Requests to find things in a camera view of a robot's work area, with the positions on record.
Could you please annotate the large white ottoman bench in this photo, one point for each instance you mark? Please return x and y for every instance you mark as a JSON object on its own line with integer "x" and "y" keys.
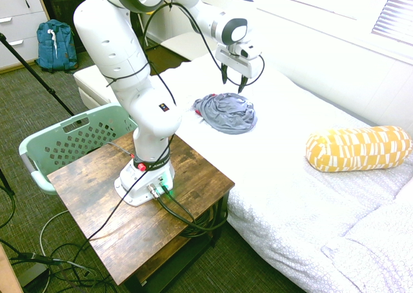
{"x": 88, "y": 86}

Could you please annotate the white metal stand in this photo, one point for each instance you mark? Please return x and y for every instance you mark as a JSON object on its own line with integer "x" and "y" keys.
{"x": 143, "y": 31}

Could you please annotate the blue backpack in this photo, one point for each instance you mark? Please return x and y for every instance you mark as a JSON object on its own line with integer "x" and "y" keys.
{"x": 56, "y": 46}

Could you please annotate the black tripod leg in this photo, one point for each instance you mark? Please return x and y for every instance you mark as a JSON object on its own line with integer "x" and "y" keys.
{"x": 35, "y": 75}

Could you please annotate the small white ottoman bench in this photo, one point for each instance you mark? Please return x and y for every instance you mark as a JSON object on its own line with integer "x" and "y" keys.
{"x": 179, "y": 44}

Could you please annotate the light wooden board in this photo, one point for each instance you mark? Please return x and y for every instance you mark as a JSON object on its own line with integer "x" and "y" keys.
{"x": 8, "y": 273}

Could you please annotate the grey shirt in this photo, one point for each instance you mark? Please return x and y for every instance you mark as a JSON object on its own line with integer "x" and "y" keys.
{"x": 229, "y": 115}

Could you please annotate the mint green laundry basket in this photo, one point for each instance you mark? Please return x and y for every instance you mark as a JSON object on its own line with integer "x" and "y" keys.
{"x": 74, "y": 138}

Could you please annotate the bed with white duvet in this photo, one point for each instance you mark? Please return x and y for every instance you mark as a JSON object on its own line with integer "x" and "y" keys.
{"x": 290, "y": 193}

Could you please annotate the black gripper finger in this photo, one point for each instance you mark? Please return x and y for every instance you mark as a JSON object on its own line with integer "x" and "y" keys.
{"x": 242, "y": 82}
{"x": 223, "y": 75}

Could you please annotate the white window blinds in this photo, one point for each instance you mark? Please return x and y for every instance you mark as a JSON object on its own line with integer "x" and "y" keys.
{"x": 395, "y": 12}

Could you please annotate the white drawer dresser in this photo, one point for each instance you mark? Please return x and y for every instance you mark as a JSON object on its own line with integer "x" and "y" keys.
{"x": 19, "y": 22}

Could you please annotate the rustic wooden side table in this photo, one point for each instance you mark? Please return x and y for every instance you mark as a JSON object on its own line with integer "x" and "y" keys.
{"x": 96, "y": 189}

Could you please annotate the yellow patterned bolster pillow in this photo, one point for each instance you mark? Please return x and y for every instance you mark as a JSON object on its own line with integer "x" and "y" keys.
{"x": 358, "y": 148}

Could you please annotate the dark wooden cabinet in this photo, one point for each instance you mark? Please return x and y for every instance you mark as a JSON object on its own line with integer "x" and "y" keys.
{"x": 64, "y": 2}

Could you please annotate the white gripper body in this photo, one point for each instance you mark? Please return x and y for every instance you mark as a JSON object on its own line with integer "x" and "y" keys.
{"x": 233, "y": 61}

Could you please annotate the red emergency stop button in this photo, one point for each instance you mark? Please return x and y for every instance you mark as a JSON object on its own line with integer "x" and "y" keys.
{"x": 141, "y": 166}

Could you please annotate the black camera stand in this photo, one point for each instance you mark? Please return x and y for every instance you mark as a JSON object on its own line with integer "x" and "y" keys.
{"x": 32, "y": 258}

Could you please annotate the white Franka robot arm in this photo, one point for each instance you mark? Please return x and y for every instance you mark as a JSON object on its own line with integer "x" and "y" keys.
{"x": 122, "y": 64}

